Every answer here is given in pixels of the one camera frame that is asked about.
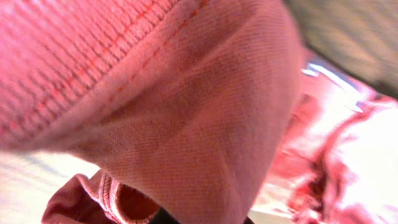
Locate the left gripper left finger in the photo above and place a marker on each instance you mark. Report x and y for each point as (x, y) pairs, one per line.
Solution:
(163, 217)

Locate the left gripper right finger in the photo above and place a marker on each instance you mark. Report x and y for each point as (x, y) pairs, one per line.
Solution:
(248, 221)

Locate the red t-shirt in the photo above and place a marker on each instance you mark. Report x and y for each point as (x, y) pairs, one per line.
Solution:
(192, 106)

